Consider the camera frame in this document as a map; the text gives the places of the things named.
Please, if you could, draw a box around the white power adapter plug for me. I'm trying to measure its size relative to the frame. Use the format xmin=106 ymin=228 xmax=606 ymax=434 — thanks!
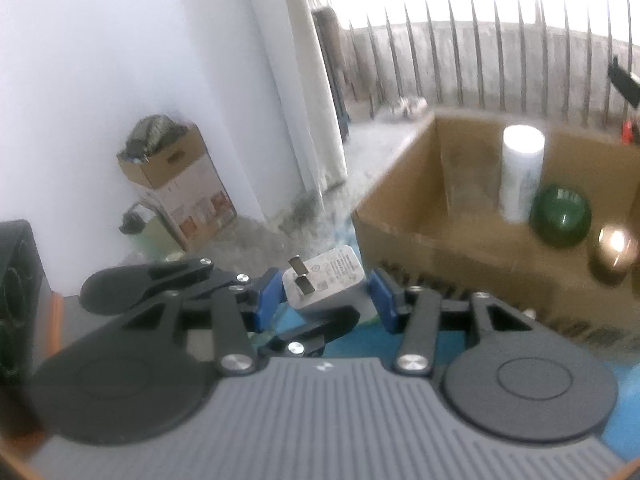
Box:
xmin=282 ymin=245 xmax=376 ymax=323

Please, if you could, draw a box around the white cylindrical bottle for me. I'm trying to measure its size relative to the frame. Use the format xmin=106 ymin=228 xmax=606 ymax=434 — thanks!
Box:
xmin=499 ymin=125 xmax=546 ymax=223

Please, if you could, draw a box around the brown cardboard box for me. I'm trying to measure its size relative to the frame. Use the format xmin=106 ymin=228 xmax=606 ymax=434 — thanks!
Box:
xmin=352 ymin=110 xmax=639 ymax=362

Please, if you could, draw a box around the plastic bottle on floor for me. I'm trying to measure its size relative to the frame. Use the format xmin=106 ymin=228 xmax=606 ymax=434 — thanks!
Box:
xmin=119 ymin=203 xmax=184 ymax=261

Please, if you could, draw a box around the printed cardboard box on floor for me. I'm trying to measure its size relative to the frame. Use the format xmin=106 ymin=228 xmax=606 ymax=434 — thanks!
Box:
xmin=116 ymin=115 xmax=236 ymax=252

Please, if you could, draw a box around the black speaker box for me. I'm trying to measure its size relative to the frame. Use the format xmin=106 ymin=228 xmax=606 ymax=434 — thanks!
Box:
xmin=0 ymin=220 xmax=51 ymax=440

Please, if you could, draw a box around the white sneakers pair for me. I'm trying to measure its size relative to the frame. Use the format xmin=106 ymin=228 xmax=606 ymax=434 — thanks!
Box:
xmin=387 ymin=96 xmax=428 ymax=122

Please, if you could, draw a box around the gold lidded round tin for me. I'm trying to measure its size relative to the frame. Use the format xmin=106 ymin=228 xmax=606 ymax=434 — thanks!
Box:
xmin=589 ymin=223 xmax=639 ymax=286

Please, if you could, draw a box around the metal balcony railing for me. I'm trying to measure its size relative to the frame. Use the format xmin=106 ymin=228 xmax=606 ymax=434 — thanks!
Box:
xmin=333 ymin=0 xmax=639 ymax=130

